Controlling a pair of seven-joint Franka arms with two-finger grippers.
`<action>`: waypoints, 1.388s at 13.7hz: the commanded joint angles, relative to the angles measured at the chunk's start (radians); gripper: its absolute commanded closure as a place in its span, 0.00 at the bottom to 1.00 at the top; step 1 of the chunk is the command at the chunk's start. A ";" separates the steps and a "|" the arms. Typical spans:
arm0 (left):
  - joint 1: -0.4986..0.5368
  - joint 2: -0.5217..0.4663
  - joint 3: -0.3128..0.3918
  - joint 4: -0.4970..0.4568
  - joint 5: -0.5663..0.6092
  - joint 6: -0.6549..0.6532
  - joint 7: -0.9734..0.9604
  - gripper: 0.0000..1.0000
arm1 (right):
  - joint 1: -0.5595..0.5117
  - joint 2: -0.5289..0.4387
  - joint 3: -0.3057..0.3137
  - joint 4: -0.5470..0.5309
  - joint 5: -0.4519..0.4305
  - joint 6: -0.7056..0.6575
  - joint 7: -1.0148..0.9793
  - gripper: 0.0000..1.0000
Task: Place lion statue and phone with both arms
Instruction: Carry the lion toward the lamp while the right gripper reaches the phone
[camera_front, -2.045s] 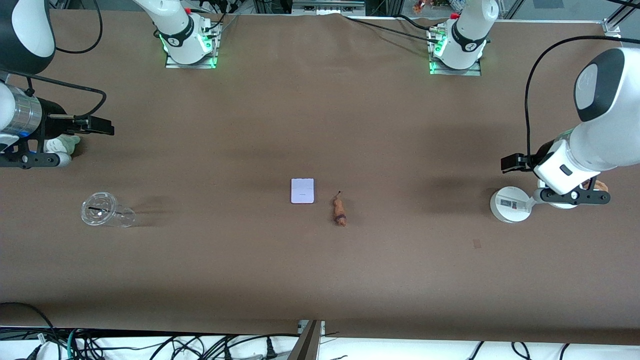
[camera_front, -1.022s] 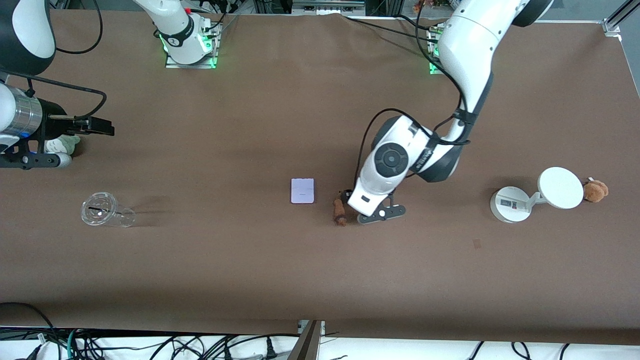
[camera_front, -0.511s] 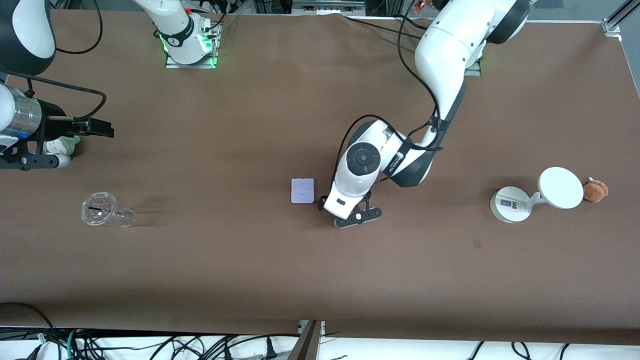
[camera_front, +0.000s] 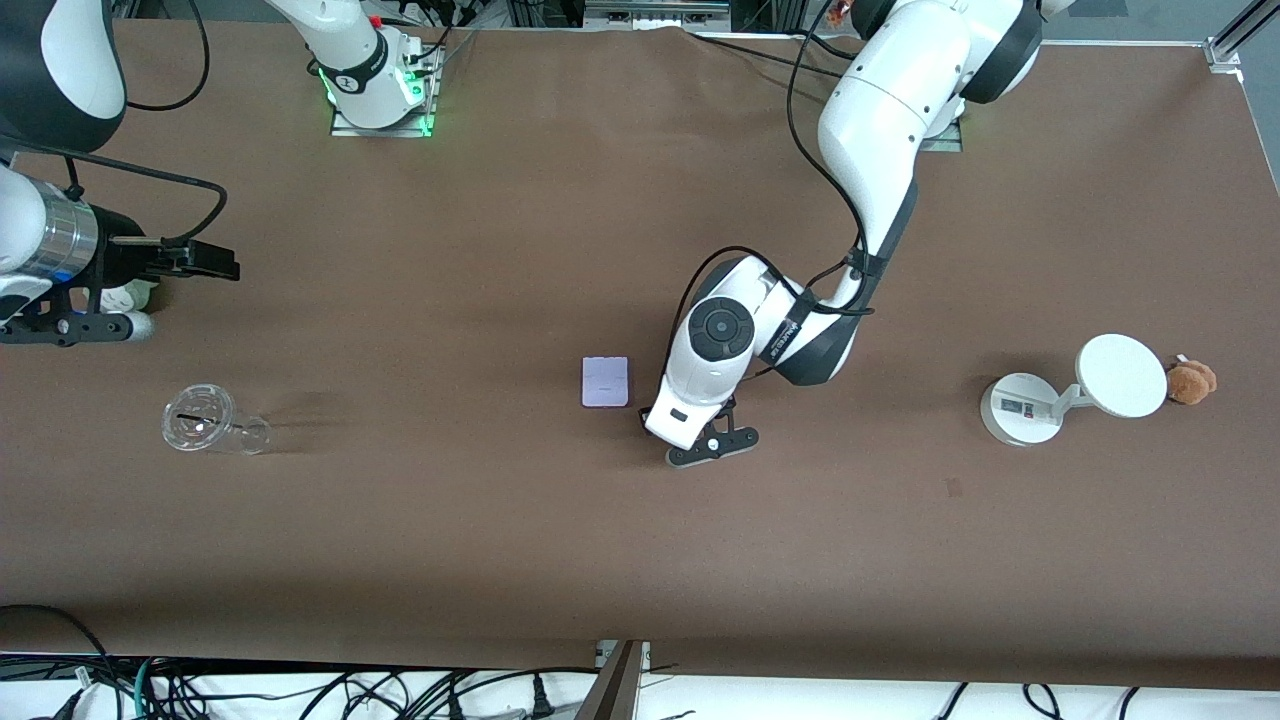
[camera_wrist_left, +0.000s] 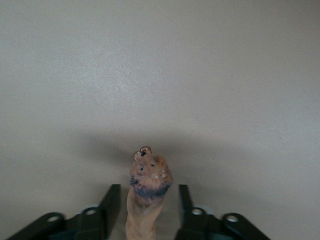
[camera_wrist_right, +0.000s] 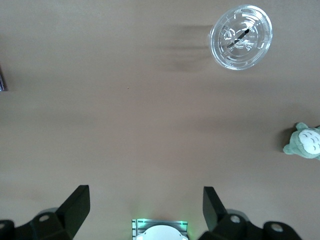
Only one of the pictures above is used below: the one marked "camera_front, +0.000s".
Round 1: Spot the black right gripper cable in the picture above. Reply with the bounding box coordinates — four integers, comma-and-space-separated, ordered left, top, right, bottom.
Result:
0, 143, 228, 248

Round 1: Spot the clear plastic cup with lid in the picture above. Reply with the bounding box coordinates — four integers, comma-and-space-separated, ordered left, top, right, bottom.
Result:
162, 383, 273, 456

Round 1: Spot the green totoro plush toy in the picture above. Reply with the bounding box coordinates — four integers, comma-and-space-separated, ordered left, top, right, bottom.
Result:
100, 280, 161, 313

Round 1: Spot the metal rail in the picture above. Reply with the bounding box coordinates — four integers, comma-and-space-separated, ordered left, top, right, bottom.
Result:
583, 0, 733, 31

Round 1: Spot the black hanging loop cable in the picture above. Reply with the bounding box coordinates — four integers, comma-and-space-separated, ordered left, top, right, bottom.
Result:
120, 0, 211, 113

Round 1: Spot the black cable on table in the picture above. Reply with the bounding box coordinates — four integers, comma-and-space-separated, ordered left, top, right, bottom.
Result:
688, 30, 846, 81

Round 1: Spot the dark table leg post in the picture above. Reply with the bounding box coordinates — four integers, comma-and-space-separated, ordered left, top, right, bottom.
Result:
575, 640, 651, 720

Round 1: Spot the brown table cover sheet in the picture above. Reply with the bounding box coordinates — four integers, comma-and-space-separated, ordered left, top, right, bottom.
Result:
0, 20, 1280, 691

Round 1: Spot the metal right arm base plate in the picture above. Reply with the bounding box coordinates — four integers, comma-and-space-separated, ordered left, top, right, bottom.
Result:
330, 40, 439, 138

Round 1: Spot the brown bear plush toy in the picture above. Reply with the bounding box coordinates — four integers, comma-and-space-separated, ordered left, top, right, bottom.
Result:
1165, 355, 1219, 406

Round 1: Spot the lilac phone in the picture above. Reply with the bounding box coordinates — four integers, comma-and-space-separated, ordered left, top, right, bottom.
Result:
581, 356, 631, 409

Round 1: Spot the aluminium frame profile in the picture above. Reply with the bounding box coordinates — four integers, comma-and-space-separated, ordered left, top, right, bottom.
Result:
1205, 0, 1280, 76

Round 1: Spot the black floor cable loop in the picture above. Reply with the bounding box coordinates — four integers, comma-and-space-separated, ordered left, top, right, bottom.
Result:
0, 604, 126, 720

